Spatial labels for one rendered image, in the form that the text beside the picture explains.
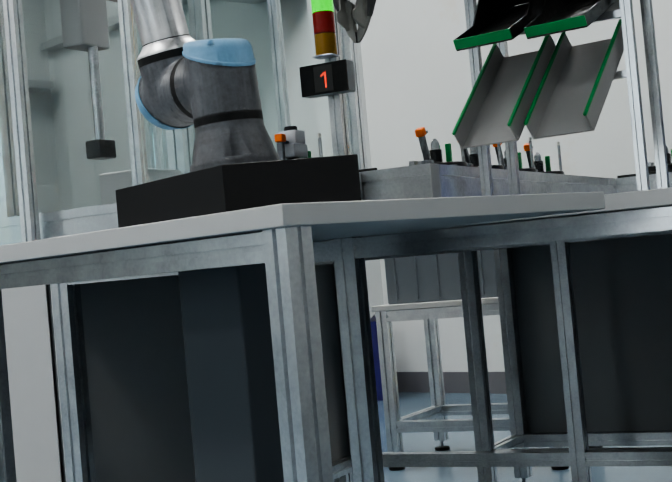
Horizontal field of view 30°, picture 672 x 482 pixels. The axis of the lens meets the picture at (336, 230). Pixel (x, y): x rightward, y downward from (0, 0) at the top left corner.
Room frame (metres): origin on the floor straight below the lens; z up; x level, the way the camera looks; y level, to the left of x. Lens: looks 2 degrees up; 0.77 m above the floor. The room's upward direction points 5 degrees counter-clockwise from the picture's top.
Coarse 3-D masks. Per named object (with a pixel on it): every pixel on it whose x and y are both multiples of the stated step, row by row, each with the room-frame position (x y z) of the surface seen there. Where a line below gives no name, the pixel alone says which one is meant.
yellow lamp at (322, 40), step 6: (318, 36) 2.85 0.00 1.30; (324, 36) 2.84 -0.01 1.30; (330, 36) 2.85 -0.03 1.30; (318, 42) 2.85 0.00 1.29; (324, 42) 2.84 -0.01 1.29; (330, 42) 2.85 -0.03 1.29; (318, 48) 2.85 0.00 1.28; (324, 48) 2.84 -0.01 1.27; (330, 48) 2.84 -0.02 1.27; (336, 48) 2.86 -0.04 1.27; (318, 54) 2.85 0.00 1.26
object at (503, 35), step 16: (480, 0) 2.60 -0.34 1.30; (496, 0) 2.66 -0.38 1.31; (512, 0) 2.71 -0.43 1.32; (528, 0) 2.69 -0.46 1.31; (480, 16) 2.60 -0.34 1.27; (496, 16) 2.65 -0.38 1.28; (512, 16) 2.63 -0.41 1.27; (528, 16) 2.50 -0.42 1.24; (464, 32) 2.55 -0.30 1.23; (480, 32) 2.59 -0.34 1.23; (496, 32) 2.45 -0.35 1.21; (512, 32) 2.44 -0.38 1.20; (464, 48) 2.51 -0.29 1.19
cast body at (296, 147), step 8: (288, 128) 2.77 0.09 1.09; (296, 128) 2.78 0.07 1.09; (288, 136) 2.76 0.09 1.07; (296, 136) 2.76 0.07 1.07; (304, 136) 2.79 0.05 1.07; (288, 144) 2.75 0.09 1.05; (296, 144) 2.76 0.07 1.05; (304, 144) 2.79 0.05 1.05; (288, 152) 2.75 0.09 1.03; (296, 152) 2.75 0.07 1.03; (304, 152) 2.79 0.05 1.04
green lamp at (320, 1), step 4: (312, 0) 2.85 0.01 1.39; (316, 0) 2.85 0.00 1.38; (320, 0) 2.84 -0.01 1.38; (324, 0) 2.84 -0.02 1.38; (328, 0) 2.85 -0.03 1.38; (332, 0) 2.86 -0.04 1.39; (312, 4) 2.86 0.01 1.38; (316, 4) 2.85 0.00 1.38; (320, 4) 2.84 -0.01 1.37; (324, 4) 2.84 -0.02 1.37; (328, 4) 2.85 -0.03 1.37; (332, 4) 2.86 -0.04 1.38; (312, 8) 2.86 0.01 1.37; (316, 8) 2.85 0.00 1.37; (320, 8) 2.84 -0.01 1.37; (324, 8) 2.84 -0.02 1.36; (328, 8) 2.85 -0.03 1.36; (332, 8) 2.86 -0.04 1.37; (312, 12) 2.86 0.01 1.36
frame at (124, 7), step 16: (128, 0) 3.15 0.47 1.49; (128, 16) 3.14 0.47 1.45; (128, 32) 3.14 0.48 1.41; (128, 48) 3.15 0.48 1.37; (128, 64) 3.16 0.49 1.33; (128, 80) 3.15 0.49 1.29; (128, 96) 3.15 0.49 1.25; (128, 112) 3.15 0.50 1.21; (128, 128) 3.16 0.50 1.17; (144, 176) 3.15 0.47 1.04
